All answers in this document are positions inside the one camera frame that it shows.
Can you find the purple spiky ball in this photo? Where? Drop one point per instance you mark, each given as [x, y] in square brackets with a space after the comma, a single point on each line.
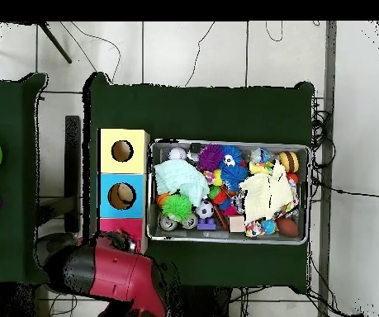
[210, 158]

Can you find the grey floor rail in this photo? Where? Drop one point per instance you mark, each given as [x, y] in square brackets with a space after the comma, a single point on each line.
[329, 66]

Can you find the black tripod leg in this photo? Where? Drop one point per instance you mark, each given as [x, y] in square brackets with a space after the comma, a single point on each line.
[55, 42]

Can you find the green spiky ball with eyes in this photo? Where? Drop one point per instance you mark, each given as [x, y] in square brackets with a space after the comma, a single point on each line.
[176, 207]

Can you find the mint green cloth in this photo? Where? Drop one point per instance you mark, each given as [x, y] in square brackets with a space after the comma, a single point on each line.
[179, 176]

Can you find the black upright panel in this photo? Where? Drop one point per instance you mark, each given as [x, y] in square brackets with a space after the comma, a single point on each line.
[72, 165]

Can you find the dark green table cloth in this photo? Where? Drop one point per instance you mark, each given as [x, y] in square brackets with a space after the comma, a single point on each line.
[10, 132]
[192, 112]

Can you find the wooden box with three holes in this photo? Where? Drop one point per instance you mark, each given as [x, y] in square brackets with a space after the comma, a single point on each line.
[123, 171]

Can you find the cream yellow cloth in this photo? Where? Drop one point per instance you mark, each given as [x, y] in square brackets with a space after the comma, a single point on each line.
[268, 194]

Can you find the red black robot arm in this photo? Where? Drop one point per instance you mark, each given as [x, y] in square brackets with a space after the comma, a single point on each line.
[119, 274]

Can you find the silver drink can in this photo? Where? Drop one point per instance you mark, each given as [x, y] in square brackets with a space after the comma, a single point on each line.
[189, 223]
[168, 224]

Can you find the white baseball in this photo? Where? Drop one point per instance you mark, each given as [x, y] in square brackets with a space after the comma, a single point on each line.
[178, 153]

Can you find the black white soccer ball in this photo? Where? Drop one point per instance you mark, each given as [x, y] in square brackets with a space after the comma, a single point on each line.
[205, 209]

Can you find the small orange basketball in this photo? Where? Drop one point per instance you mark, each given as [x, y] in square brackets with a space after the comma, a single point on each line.
[161, 199]

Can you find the blue spiky ball with eyes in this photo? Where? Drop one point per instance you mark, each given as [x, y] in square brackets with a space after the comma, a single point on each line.
[233, 153]

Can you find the grey stand base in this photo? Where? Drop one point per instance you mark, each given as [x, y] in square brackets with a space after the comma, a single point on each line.
[48, 242]

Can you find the silver mesh bin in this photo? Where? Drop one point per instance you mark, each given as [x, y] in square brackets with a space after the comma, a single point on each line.
[304, 158]

